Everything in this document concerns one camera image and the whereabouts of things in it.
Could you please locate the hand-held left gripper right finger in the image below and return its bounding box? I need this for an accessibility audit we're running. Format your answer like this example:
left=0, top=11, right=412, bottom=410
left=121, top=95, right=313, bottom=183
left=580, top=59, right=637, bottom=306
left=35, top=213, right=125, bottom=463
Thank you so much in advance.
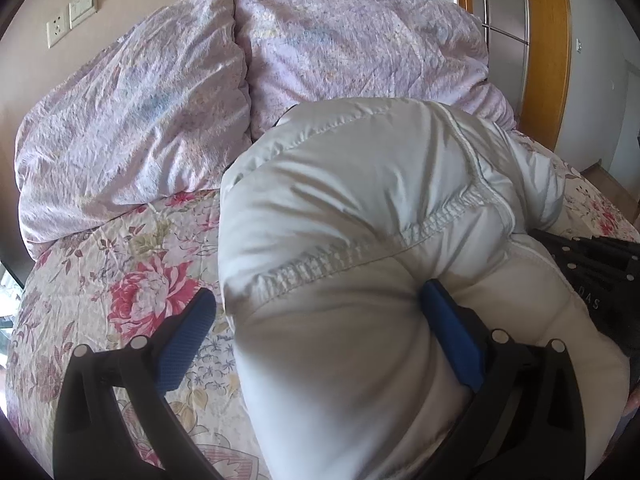
left=419, top=280, right=587, bottom=480

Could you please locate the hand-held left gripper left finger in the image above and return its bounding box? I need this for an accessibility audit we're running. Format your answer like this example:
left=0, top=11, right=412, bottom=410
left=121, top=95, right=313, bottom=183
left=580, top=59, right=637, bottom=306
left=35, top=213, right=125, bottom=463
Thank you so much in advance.
left=52, top=288, right=226, bottom=480

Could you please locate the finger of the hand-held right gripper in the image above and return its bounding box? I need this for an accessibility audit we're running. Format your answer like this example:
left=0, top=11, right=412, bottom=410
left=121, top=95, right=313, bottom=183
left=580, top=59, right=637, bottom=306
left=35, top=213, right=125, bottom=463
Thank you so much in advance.
left=549, top=247, right=640, bottom=287
left=530, top=229, right=640, bottom=267

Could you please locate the white down jacket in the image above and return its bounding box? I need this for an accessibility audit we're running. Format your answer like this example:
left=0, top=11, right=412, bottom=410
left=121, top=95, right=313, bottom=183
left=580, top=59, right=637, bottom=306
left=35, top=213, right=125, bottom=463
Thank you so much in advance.
left=218, top=97, right=632, bottom=480

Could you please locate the floral bed sheet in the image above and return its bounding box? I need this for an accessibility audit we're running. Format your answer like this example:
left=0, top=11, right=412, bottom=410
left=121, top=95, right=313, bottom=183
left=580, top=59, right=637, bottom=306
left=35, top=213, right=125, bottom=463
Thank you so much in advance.
left=0, top=130, right=640, bottom=480

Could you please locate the dark bedside table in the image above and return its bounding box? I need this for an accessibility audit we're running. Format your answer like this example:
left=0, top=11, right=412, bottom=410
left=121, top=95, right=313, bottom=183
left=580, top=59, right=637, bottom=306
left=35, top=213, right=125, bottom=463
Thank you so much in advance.
left=0, top=232, right=34, bottom=306

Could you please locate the lilac floral pillow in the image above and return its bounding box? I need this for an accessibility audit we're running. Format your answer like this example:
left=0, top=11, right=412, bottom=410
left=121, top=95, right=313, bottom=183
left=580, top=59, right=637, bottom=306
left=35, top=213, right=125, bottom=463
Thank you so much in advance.
left=15, top=0, right=252, bottom=261
left=234, top=0, right=517, bottom=142

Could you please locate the grey door panel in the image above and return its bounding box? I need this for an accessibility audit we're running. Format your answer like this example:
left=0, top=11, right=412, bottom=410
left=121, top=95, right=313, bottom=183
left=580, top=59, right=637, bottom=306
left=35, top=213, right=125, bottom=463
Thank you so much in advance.
left=470, top=0, right=532, bottom=111

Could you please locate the white wall socket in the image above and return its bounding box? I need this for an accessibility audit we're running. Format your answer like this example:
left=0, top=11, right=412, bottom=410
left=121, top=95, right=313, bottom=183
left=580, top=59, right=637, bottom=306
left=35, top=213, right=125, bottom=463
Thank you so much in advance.
left=46, top=14, right=70, bottom=50

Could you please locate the white wall light switch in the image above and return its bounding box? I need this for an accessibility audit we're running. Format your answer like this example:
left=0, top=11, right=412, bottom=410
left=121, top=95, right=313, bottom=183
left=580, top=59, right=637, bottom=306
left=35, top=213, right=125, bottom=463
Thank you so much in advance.
left=68, top=0, right=97, bottom=30

